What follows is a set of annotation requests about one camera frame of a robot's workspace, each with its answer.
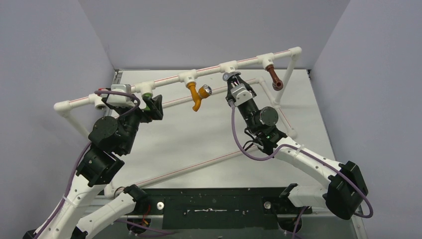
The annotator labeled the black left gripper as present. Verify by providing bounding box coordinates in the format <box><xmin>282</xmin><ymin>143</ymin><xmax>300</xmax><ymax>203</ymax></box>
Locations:
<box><xmin>115</xmin><ymin>93</ymin><xmax>163</xmax><ymax>154</ymax></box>

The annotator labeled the chrome metal faucet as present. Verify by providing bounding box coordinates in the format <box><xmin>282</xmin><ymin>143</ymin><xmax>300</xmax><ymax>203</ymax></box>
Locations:
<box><xmin>222</xmin><ymin>71</ymin><xmax>241</xmax><ymax>82</ymax></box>

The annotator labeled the white pvc pipe frame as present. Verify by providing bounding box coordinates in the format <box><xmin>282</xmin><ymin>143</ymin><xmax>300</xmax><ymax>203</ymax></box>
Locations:
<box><xmin>53</xmin><ymin>46</ymin><xmax>303</xmax><ymax>199</ymax></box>

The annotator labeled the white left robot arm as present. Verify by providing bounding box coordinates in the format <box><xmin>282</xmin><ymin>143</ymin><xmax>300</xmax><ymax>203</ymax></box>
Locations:
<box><xmin>24</xmin><ymin>90</ymin><xmax>163</xmax><ymax>239</ymax></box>

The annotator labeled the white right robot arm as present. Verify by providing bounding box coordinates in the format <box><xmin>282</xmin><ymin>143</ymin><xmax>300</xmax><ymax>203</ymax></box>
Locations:
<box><xmin>222</xmin><ymin>72</ymin><xmax>374</xmax><ymax>220</ymax></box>

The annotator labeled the green plastic faucet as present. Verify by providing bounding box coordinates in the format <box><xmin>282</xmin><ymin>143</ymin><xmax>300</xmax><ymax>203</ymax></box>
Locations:
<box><xmin>142</xmin><ymin>93</ymin><xmax>153</xmax><ymax>101</ymax></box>

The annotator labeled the orange plastic faucet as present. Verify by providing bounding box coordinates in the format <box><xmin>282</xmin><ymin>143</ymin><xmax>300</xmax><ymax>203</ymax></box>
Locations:
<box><xmin>187</xmin><ymin>82</ymin><xmax>212</xmax><ymax>112</ymax></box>

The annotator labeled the brown plastic faucet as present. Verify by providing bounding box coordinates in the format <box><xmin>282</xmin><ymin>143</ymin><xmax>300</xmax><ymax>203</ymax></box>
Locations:
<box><xmin>265</xmin><ymin>64</ymin><xmax>284</xmax><ymax>91</ymax></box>

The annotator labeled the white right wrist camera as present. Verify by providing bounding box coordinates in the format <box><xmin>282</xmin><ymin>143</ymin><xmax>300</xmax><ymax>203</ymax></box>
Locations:
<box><xmin>230</xmin><ymin>83</ymin><xmax>254</xmax><ymax>107</ymax></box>

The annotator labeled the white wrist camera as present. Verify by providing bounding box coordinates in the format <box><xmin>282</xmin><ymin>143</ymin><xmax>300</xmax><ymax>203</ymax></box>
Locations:
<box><xmin>230</xmin><ymin>83</ymin><xmax>254</xmax><ymax>107</ymax></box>
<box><xmin>99</xmin><ymin>84</ymin><xmax>134</xmax><ymax>107</ymax></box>

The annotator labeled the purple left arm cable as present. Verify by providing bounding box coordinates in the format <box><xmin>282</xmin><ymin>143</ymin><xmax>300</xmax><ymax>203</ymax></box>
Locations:
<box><xmin>31</xmin><ymin>90</ymin><xmax>179</xmax><ymax>239</ymax></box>

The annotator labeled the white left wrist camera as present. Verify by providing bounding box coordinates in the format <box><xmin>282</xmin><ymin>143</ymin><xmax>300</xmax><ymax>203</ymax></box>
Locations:
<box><xmin>99</xmin><ymin>84</ymin><xmax>134</xmax><ymax>107</ymax></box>

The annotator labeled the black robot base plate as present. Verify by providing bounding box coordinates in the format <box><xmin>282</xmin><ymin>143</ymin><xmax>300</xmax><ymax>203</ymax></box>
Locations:
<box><xmin>102</xmin><ymin>186</ymin><xmax>333</xmax><ymax>231</ymax></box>

